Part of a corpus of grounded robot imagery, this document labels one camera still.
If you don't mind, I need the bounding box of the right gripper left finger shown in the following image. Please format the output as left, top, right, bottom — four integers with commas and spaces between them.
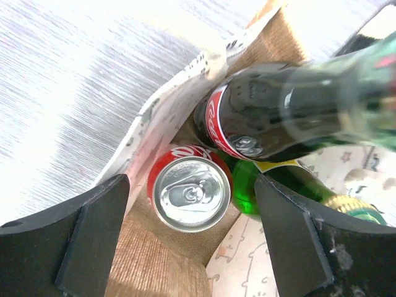
1, 174, 129, 296

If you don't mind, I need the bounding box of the glass cola bottle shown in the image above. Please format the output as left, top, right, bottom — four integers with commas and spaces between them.
193, 34, 395, 162

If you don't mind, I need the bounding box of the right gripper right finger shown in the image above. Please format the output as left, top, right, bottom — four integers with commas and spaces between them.
254, 174, 395, 296

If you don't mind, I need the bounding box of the green glass bottle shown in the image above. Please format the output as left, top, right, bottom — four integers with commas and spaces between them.
217, 150, 387, 226

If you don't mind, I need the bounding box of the red cola can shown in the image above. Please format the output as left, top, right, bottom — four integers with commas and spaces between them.
147, 145, 233, 233

